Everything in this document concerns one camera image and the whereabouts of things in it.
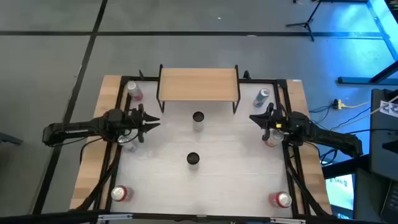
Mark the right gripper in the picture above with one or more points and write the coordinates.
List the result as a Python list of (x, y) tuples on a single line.
[(278, 119)]

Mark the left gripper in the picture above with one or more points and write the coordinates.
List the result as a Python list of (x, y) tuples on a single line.
[(136, 121)]

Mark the blue silver slim can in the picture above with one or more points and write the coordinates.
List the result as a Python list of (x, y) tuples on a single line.
[(126, 144), (261, 98)]

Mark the white and pink can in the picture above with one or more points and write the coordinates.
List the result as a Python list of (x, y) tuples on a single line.
[(134, 90), (275, 140)]

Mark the tall silver can black lid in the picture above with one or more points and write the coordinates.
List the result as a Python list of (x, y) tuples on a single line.
[(193, 158), (198, 123)]

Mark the red soda can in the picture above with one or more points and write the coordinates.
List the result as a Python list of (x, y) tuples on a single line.
[(119, 193), (281, 199)]

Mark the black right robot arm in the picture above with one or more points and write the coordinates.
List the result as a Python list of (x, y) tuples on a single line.
[(329, 137)]

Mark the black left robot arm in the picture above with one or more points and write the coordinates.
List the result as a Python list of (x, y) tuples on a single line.
[(77, 127)]

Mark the yellow power strip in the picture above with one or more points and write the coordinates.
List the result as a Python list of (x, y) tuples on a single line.
[(337, 104)]

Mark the black tripod stand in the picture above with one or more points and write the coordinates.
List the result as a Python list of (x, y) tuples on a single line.
[(308, 26)]

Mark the lit computer screen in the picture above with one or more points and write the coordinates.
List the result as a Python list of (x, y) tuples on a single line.
[(340, 191)]

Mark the black desk leg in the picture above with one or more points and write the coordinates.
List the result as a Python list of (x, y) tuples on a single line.
[(360, 80)]

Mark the dark grey cabinet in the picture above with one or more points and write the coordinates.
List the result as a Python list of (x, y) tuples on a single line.
[(384, 140)]

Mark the white printed label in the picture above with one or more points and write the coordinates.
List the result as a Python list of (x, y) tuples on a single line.
[(388, 109)]

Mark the grey chair base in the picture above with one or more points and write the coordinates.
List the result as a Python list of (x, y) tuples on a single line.
[(9, 138)]

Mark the black aluminium table frame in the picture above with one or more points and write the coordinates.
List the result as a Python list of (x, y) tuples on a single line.
[(149, 79)]

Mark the wooden shelf black metal frame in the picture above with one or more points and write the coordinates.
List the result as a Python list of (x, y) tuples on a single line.
[(197, 84)]

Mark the silver metal bracket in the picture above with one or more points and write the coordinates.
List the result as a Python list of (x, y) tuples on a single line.
[(114, 216), (287, 221)]

